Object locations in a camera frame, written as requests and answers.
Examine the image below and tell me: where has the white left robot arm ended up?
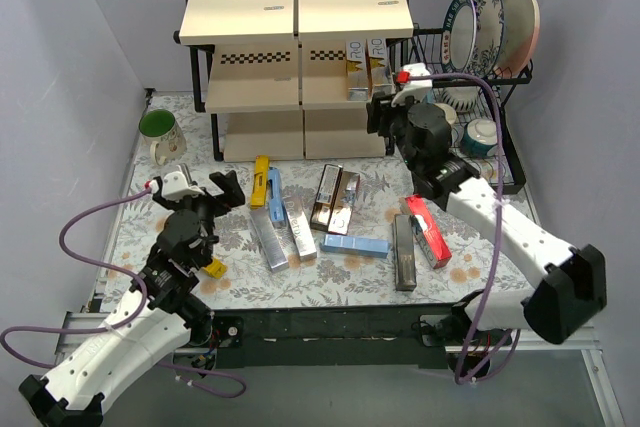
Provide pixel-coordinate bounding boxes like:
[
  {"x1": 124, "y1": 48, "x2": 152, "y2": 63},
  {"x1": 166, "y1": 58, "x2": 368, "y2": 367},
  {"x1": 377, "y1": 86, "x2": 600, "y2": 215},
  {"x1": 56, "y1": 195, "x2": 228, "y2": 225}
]
[{"x1": 19, "y1": 165, "x2": 245, "y2": 426}]

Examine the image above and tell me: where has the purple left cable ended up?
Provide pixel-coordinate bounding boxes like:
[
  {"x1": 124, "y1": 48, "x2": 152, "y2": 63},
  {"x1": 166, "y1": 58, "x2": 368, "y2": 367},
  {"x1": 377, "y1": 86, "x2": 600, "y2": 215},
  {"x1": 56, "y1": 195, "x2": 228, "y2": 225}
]
[{"x1": 0, "y1": 185, "x2": 247, "y2": 400}]

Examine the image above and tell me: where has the silver white toothpaste box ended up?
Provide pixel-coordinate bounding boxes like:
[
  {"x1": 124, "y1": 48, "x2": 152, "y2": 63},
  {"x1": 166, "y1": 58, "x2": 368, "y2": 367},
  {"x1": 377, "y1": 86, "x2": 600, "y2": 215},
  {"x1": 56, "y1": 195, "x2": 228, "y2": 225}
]
[{"x1": 283, "y1": 196, "x2": 317, "y2": 262}]

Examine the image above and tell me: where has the white bowl blue pattern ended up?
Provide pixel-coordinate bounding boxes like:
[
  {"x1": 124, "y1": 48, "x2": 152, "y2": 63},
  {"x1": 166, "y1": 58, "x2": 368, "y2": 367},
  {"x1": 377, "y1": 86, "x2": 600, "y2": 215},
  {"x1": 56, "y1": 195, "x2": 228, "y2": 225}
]
[{"x1": 441, "y1": 86, "x2": 479, "y2": 113}]

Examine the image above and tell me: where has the blue floral plate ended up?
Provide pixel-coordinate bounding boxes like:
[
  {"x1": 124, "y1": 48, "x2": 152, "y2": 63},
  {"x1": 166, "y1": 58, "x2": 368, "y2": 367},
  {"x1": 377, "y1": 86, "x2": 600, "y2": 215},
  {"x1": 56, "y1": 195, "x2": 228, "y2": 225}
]
[{"x1": 469, "y1": 0, "x2": 504, "y2": 77}]

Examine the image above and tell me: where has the beige three-tier shelf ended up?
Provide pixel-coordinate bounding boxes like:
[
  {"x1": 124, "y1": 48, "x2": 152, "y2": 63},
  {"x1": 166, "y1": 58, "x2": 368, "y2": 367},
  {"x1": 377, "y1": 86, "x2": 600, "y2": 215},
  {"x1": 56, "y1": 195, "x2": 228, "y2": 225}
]
[{"x1": 174, "y1": 0, "x2": 413, "y2": 162}]

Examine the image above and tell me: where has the brown red toothpaste box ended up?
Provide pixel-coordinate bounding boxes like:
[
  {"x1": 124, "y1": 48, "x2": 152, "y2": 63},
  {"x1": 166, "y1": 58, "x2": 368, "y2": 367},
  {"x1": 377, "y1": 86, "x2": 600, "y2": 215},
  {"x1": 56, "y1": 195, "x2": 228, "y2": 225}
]
[{"x1": 327, "y1": 171, "x2": 360, "y2": 235}]

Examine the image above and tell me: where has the green floral mug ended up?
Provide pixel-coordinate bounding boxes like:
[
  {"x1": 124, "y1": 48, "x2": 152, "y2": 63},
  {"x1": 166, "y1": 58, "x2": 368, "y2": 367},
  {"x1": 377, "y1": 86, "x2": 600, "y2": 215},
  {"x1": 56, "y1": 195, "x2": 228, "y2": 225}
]
[{"x1": 138, "y1": 109, "x2": 187, "y2": 166}]

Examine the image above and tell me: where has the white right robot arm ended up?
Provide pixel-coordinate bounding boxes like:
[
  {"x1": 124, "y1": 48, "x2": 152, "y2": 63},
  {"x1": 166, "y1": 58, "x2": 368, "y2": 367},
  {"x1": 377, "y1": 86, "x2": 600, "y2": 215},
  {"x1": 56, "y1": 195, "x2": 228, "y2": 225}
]
[{"x1": 367, "y1": 93, "x2": 607, "y2": 345}]

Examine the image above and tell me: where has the silver RO toothpaste box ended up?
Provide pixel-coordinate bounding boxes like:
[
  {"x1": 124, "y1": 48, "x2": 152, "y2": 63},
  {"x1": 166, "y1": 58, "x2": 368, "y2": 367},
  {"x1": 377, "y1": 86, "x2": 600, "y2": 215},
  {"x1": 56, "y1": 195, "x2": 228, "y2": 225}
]
[{"x1": 367, "y1": 38, "x2": 395, "y2": 95}]

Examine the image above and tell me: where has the orange RO toothpaste box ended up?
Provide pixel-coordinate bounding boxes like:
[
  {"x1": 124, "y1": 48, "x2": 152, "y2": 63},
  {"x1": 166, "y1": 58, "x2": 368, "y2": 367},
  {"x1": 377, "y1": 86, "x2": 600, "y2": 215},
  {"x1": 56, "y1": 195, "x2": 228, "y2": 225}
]
[{"x1": 345, "y1": 40, "x2": 370, "y2": 101}]

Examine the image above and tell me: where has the small yellow box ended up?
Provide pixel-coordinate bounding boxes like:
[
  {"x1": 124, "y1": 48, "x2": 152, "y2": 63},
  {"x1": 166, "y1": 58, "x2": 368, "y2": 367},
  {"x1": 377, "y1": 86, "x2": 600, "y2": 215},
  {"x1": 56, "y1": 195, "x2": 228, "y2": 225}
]
[{"x1": 201, "y1": 259, "x2": 227, "y2": 279}]

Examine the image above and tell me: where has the silver striped toothpaste box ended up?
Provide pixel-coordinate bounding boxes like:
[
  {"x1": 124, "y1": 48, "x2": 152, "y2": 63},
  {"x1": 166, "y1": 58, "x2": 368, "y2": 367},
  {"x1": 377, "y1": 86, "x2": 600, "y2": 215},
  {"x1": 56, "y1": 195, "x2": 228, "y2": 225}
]
[{"x1": 250, "y1": 208, "x2": 289, "y2": 273}]

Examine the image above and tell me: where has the black gold toothpaste box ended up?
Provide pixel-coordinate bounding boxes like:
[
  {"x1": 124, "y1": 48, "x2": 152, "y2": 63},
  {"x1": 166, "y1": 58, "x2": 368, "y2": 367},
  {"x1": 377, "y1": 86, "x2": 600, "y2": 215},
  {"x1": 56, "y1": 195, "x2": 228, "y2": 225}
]
[{"x1": 310, "y1": 164, "x2": 343, "y2": 231}]

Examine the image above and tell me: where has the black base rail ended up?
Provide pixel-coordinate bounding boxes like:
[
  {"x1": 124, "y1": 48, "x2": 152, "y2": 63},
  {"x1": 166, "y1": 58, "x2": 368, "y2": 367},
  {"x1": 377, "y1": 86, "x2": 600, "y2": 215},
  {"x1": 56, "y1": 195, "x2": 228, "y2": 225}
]
[{"x1": 57, "y1": 296, "x2": 599, "y2": 368}]

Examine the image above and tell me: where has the blue toothpaste box flat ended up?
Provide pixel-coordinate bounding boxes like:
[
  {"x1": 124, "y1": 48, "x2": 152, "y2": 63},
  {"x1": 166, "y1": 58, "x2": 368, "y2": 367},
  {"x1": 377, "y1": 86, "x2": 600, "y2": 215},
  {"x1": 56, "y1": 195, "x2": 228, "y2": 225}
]
[{"x1": 320, "y1": 234, "x2": 390, "y2": 259}]

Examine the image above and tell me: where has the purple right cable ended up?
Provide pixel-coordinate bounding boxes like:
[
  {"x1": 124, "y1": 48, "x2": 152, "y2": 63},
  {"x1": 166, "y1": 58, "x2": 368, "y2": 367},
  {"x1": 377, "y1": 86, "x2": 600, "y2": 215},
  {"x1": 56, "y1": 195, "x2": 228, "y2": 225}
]
[{"x1": 404, "y1": 71, "x2": 521, "y2": 387}]

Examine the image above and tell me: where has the yellow toothpaste box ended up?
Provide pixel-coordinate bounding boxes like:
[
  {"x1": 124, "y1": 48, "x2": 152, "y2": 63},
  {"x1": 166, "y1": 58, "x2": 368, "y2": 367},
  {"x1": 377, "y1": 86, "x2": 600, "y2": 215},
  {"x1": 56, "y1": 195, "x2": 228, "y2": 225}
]
[{"x1": 249, "y1": 155, "x2": 269, "y2": 209}]

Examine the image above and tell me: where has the cream mug black handle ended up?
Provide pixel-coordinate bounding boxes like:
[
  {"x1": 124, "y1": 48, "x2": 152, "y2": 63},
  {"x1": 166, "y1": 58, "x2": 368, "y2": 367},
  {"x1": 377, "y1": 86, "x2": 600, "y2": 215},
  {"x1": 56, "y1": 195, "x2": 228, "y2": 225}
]
[{"x1": 433, "y1": 103, "x2": 457, "y2": 135}]

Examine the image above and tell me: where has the black wire dish rack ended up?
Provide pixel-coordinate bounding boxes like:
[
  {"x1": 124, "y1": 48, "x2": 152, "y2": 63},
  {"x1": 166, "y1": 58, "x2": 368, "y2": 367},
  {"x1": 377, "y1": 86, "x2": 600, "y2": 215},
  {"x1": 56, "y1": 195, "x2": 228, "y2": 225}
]
[{"x1": 387, "y1": 26, "x2": 533, "y2": 195}]

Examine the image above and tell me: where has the dark grey toothpaste box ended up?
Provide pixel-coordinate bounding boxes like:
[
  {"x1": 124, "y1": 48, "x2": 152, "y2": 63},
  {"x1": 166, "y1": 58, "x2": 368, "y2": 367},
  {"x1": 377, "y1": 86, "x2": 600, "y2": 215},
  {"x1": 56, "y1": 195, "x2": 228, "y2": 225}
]
[{"x1": 392, "y1": 214, "x2": 417, "y2": 291}]

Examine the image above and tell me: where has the purple cable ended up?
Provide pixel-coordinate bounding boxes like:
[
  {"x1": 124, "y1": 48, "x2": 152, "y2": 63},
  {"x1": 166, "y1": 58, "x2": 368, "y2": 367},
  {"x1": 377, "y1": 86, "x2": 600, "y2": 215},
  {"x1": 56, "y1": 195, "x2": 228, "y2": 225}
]
[
  {"x1": 0, "y1": 185, "x2": 247, "y2": 400},
  {"x1": 404, "y1": 71, "x2": 521, "y2": 387}
]

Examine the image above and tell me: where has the light blue toothpaste box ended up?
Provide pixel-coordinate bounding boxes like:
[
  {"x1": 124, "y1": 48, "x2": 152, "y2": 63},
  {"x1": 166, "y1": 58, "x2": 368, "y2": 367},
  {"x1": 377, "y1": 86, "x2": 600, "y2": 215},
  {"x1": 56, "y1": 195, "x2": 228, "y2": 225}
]
[{"x1": 267, "y1": 167, "x2": 287, "y2": 228}]

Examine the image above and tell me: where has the teal rimmed plate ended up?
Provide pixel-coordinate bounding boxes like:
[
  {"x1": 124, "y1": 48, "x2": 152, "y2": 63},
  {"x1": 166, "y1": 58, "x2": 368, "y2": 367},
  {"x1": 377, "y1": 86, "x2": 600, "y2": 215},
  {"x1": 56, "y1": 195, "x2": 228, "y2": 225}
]
[{"x1": 441, "y1": 0, "x2": 477, "y2": 73}]

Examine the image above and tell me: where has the pink beige plate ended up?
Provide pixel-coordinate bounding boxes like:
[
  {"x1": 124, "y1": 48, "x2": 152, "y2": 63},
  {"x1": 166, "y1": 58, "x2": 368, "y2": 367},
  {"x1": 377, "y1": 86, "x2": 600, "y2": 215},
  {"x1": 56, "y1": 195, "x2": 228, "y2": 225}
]
[{"x1": 494, "y1": 0, "x2": 541, "y2": 78}]

